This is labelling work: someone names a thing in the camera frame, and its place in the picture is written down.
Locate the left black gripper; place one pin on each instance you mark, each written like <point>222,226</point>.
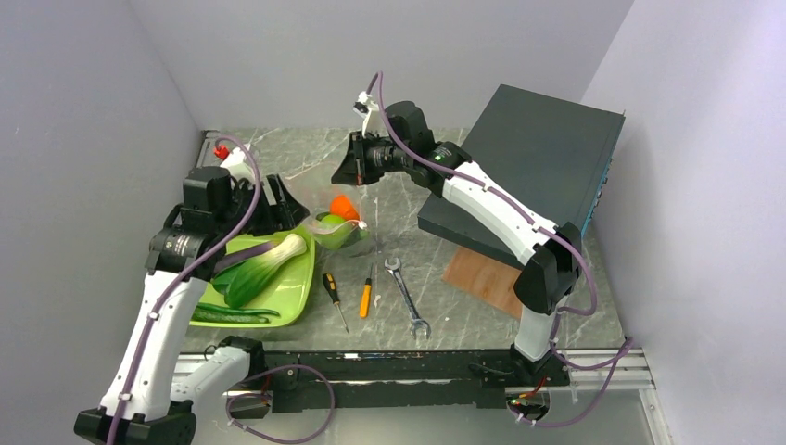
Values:
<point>287,211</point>

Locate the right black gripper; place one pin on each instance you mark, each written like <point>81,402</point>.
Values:
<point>355,169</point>

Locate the orange fruit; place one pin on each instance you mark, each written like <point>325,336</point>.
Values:
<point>343,207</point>

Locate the clear zip top bag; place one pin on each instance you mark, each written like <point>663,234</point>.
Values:
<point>312,187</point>

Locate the green apple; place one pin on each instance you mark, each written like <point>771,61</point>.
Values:
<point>334,232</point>

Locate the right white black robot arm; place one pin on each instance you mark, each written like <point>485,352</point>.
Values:
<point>397,139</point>

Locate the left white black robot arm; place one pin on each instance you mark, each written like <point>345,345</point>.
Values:
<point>172,295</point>

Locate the black yellow screwdriver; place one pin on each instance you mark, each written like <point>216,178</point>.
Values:
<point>329,283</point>

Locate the green plastic tray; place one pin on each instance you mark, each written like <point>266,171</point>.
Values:
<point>287,293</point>

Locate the purple eggplant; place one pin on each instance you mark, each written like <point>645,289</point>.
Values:
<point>234,258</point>

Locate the green bok choy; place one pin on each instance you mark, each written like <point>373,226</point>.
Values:
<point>242,282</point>

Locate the orange utility knife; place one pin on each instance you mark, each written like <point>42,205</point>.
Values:
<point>366,293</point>

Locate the dark green cucumber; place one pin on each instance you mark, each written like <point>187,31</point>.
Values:
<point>211,313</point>

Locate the silver open-end wrench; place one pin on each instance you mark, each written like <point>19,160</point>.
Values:
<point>417,324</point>

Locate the brown wooden board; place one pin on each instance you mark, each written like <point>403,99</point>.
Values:
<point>486,279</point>

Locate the large dark grey box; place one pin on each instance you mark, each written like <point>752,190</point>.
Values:
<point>552,155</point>

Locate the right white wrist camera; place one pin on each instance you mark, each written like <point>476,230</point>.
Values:
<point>367,108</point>

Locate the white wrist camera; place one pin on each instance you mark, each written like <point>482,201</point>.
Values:
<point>367,108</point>
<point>235,162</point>

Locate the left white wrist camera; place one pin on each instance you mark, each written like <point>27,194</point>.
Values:
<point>235,162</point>

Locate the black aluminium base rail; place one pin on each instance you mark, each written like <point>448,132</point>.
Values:
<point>484,378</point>

